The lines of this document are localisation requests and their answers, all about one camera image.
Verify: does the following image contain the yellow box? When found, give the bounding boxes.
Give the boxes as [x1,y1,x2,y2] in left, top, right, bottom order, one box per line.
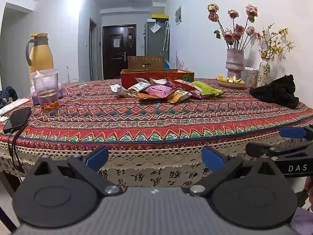
[152,13,170,22]

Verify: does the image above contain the person's purple garment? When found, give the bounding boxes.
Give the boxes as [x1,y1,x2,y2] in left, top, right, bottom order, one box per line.
[290,208,313,235]

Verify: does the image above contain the black smartphone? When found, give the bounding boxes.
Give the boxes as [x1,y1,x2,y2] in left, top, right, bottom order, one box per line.
[3,107,32,134]

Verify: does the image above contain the wooden chair back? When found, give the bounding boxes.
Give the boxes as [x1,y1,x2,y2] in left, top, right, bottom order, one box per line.
[128,56,165,70]

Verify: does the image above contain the dark entrance door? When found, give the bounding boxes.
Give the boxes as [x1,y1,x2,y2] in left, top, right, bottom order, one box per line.
[102,24,137,81]

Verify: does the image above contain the beige calligraphy print tablecloth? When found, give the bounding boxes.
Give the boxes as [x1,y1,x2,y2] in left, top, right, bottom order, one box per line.
[0,149,247,188]

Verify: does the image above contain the black cable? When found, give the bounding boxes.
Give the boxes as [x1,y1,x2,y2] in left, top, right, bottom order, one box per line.
[7,125,27,174]

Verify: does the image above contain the white cables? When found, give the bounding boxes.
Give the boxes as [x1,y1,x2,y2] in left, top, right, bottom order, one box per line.
[62,80,87,91]

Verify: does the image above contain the red cardboard box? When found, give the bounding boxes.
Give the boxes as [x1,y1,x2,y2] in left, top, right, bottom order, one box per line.
[121,69,195,90]

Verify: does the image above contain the purple lavender bunch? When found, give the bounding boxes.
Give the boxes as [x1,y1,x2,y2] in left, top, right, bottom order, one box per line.
[175,51,186,69]

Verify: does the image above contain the beige plate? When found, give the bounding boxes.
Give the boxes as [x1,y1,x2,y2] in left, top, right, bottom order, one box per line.
[216,78,246,89]

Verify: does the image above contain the glass jar with white lid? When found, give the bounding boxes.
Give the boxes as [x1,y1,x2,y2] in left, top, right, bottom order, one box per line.
[245,67,259,88]

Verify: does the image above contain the pink ceramic vase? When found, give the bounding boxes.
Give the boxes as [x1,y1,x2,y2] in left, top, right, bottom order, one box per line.
[225,48,245,79]

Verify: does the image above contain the white folded umbrella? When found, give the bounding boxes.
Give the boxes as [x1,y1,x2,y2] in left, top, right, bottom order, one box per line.
[163,21,170,52]

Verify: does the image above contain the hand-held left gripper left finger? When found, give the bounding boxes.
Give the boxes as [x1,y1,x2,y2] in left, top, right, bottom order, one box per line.
[23,146,123,197]

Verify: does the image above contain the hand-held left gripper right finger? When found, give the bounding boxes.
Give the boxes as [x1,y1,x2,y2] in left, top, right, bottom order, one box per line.
[187,146,285,197]

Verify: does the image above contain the black cloth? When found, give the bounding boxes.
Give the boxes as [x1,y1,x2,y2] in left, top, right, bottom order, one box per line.
[249,75,300,108]

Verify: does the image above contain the grey side door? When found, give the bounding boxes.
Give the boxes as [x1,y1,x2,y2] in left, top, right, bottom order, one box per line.
[89,17,98,81]

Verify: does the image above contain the white wrapped pack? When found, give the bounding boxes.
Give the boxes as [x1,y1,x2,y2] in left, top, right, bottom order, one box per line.
[0,98,31,117]

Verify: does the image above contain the glass cup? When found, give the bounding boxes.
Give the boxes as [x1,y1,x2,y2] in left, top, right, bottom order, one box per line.
[33,69,60,113]

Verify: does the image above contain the wall poster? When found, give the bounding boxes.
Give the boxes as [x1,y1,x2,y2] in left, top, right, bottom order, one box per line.
[175,5,183,25]

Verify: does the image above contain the purple tissue pack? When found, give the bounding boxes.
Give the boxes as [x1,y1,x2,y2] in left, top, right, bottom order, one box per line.
[30,82,64,106]

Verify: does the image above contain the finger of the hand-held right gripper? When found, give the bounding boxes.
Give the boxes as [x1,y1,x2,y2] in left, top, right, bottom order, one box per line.
[245,141,313,162]
[279,125,313,141]

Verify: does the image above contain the dried pink roses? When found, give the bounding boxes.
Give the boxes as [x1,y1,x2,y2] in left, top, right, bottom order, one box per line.
[207,4,260,51]

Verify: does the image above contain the pile of snack packets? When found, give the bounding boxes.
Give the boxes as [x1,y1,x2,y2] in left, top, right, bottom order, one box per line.
[110,77,224,103]

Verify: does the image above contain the dark blue bag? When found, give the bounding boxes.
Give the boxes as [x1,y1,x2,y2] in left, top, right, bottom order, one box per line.
[0,86,19,108]

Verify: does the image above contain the grey refrigerator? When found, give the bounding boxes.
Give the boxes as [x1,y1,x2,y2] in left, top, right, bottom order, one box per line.
[144,21,170,57]

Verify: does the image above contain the yellow flower sprigs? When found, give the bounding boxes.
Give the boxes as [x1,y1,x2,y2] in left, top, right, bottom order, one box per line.
[255,24,294,60]

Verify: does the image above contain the yellow thermos jug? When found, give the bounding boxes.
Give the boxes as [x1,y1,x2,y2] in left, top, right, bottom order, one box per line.
[25,33,54,81]

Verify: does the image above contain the green snack packet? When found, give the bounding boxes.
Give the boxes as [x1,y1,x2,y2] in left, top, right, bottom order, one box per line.
[192,81,224,97]

